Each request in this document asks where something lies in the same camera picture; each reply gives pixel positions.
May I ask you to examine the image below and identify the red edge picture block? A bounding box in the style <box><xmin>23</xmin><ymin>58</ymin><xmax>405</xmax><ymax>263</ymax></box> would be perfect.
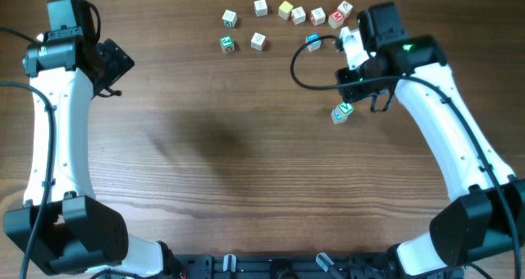
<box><xmin>310</xmin><ymin>7</ymin><xmax>326</xmax><ymax>26</ymax></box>

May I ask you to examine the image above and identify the red side picture block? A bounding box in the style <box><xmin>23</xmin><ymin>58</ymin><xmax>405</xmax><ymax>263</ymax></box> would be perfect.
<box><xmin>290</xmin><ymin>7</ymin><xmax>306</xmax><ymax>25</ymax></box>

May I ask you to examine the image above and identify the blue top wooden block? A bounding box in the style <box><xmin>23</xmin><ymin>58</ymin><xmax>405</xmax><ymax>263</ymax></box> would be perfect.
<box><xmin>305</xmin><ymin>33</ymin><xmax>322</xmax><ymax>52</ymax></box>

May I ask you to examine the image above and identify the green letter A block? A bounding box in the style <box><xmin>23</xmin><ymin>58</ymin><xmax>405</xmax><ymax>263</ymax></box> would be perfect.
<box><xmin>222</xmin><ymin>10</ymin><xmax>238</xmax><ymax>28</ymax></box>

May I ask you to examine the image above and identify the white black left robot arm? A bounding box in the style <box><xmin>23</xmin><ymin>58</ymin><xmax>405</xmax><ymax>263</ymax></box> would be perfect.
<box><xmin>3</xmin><ymin>0</ymin><xmax>187</xmax><ymax>278</ymax></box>

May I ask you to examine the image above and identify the green letter Z block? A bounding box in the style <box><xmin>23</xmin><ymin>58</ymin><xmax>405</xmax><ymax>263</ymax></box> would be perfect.
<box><xmin>335</xmin><ymin>102</ymin><xmax>354</xmax><ymax>117</ymax></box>

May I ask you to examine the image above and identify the plain wooden block left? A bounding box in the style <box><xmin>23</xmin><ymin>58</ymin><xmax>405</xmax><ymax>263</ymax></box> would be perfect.
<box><xmin>254</xmin><ymin>0</ymin><xmax>268</xmax><ymax>17</ymax></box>

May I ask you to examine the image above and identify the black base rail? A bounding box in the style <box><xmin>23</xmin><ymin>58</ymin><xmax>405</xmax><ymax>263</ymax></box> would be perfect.
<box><xmin>176</xmin><ymin>253</ymin><xmax>402</xmax><ymax>279</ymax></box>

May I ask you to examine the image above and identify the red letter M block left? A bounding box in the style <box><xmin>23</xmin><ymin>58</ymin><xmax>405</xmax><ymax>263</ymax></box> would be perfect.
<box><xmin>250</xmin><ymin>32</ymin><xmax>267</xmax><ymax>51</ymax></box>

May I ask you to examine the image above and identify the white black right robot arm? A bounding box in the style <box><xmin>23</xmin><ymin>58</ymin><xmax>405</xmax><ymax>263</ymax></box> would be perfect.
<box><xmin>336</xmin><ymin>2</ymin><xmax>524</xmax><ymax>277</ymax></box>

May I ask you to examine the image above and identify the red top M block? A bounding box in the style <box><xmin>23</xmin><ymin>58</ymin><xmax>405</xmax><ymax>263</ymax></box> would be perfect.
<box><xmin>328</xmin><ymin>10</ymin><xmax>345</xmax><ymax>29</ymax></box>

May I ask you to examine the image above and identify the yellow top wooden block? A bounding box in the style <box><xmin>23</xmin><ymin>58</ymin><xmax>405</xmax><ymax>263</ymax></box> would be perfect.
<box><xmin>278</xmin><ymin>1</ymin><xmax>294</xmax><ymax>20</ymax></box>

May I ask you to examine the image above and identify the green ball picture block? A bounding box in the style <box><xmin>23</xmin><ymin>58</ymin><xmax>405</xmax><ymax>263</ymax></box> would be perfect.
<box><xmin>219</xmin><ymin>35</ymin><xmax>235</xmax><ymax>53</ymax></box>

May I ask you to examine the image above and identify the red number block far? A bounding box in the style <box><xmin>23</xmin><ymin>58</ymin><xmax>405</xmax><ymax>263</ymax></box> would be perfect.
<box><xmin>337</xmin><ymin>1</ymin><xmax>354</xmax><ymax>18</ymax></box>

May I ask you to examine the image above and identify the blue X base block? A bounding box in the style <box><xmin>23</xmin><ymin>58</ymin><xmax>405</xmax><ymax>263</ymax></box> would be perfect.
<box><xmin>331</xmin><ymin>109</ymin><xmax>347</xmax><ymax>124</ymax></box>

